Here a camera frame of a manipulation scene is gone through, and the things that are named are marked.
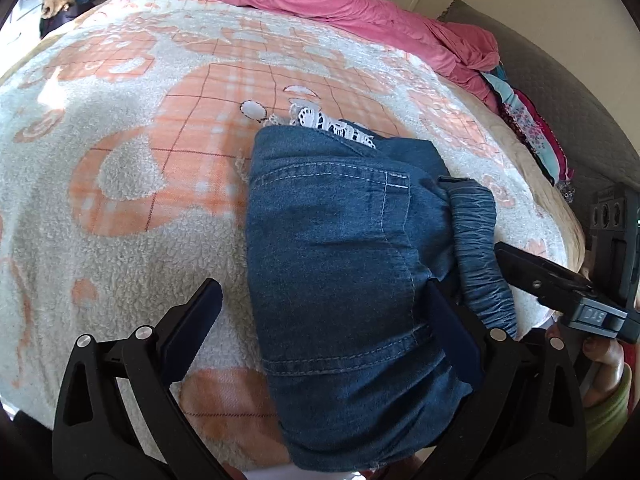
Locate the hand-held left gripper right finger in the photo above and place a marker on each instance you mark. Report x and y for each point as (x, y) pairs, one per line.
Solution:
(457, 342)

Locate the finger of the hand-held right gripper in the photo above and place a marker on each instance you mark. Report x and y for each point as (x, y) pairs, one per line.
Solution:
(540, 277)

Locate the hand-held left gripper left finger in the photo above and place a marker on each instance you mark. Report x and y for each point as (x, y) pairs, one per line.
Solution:
(197, 320)

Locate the blue denim garment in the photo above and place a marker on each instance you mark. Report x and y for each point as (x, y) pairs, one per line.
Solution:
(340, 260)

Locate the person's right forearm green sleeve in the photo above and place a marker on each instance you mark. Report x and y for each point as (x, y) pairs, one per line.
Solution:
(607, 425)

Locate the person's right hand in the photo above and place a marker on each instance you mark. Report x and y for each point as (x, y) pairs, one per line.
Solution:
(602, 365)

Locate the beige bed sheet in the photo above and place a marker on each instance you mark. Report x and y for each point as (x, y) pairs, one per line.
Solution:
(555, 220)

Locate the red pillow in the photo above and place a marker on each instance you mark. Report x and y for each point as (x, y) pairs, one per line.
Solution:
(552, 145)

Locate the colourful patterned cloth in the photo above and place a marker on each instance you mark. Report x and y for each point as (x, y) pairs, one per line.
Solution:
(520, 120)

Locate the white orange fleece blanket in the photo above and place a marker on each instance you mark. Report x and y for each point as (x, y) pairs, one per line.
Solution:
(125, 160)

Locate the grey quilted headboard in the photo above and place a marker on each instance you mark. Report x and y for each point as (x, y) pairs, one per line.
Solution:
(560, 70)

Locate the pile of clothes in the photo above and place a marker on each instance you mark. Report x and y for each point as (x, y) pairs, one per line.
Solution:
(70, 0)

